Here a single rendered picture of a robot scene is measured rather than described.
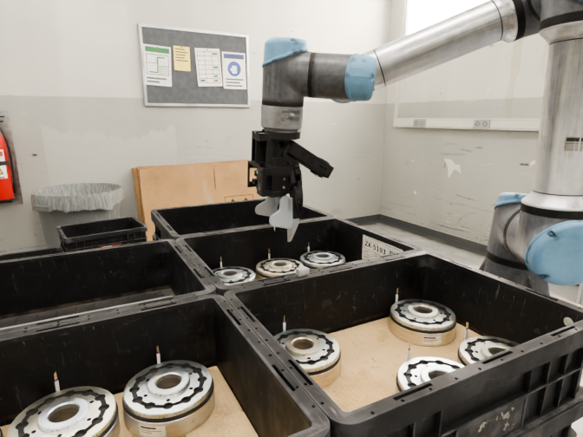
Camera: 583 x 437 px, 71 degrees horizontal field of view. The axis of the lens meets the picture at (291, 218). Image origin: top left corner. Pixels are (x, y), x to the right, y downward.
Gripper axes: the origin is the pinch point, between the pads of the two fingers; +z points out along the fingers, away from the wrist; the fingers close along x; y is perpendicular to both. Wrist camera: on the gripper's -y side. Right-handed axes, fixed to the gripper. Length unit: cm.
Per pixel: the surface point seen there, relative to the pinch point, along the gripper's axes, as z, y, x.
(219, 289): -0.1, 19.7, 17.8
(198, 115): 10, -60, -281
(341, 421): -4, 19, 48
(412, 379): 3.9, 3.0, 40.2
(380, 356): 8.2, -0.1, 31.2
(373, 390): 7.6, 5.7, 36.7
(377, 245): 3.3, -18.3, 7.1
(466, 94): -19, -270, -189
